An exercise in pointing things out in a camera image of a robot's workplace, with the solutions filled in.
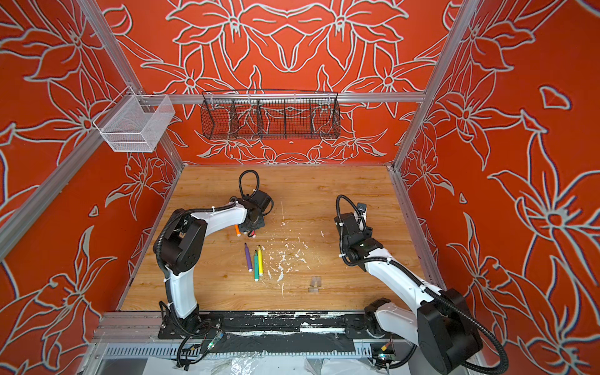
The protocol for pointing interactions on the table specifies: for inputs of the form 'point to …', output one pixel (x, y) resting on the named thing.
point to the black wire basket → (263, 114)
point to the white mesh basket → (135, 123)
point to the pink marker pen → (253, 234)
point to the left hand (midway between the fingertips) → (254, 222)
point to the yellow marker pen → (260, 261)
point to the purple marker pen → (248, 258)
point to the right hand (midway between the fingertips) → (353, 224)
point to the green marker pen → (256, 273)
